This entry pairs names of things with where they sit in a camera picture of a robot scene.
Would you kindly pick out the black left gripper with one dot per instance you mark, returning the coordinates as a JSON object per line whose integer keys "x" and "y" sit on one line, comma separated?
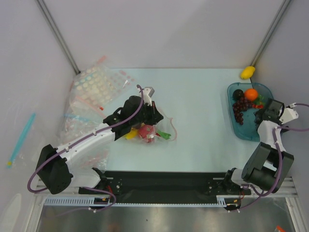
{"x": 155, "y": 116}

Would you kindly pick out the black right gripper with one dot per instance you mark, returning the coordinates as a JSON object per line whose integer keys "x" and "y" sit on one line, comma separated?
{"x": 261, "y": 115}

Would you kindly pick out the pink dragon fruit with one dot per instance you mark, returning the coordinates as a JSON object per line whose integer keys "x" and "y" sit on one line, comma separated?
{"x": 149, "y": 133}

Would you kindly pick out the pink dotted zip top bag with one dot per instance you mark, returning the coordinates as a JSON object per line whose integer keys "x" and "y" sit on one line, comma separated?
{"x": 165, "y": 125}

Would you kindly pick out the yellow banana bunch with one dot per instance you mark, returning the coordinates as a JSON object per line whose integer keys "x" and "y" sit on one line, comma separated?
{"x": 132, "y": 134}

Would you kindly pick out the yellow mango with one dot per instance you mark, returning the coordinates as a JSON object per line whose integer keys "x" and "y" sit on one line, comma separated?
{"x": 247, "y": 72}

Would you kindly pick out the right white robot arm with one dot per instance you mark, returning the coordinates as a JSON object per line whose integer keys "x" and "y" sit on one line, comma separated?
{"x": 269, "y": 164}

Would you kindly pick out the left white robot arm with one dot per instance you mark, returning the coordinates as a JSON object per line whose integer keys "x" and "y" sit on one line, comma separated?
{"x": 58, "y": 167}

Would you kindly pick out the pile of zip bags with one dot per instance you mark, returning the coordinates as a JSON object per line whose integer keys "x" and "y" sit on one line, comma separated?
{"x": 90, "y": 93}

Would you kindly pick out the orange fruit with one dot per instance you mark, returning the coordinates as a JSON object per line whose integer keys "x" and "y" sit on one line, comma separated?
{"x": 251, "y": 94}

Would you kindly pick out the purple grape bunch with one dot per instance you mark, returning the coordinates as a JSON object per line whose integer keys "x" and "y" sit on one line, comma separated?
{"x": 239, "y": 107}

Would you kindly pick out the teal plastic fruit bin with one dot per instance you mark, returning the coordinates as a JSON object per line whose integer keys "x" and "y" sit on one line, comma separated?
{"x": 248, "y": 130}

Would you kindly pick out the dark plum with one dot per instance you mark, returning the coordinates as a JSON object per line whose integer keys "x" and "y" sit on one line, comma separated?
{"x": 238, "y": 94}

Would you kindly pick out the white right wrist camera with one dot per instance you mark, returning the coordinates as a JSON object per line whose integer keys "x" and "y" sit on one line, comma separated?
{"x": 288, "y": 114}

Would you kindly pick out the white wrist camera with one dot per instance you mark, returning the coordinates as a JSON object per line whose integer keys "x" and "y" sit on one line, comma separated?
{"x": 146, "y": 95}
{"x": 288, "y": 114}

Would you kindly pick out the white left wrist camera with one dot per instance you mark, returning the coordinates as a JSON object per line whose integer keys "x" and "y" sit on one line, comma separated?
{"x": 146, "y": 95}

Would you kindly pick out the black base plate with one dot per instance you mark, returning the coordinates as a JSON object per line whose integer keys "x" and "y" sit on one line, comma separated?
{"x": 149, "y": 185}

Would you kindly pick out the blue zipper bag on wall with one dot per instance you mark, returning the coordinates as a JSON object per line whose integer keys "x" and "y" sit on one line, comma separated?
{"x": 33, "y": 137}

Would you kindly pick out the white slotted cable duct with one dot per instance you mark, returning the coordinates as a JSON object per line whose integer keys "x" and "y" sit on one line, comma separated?
{"x": 185, "y": 201}

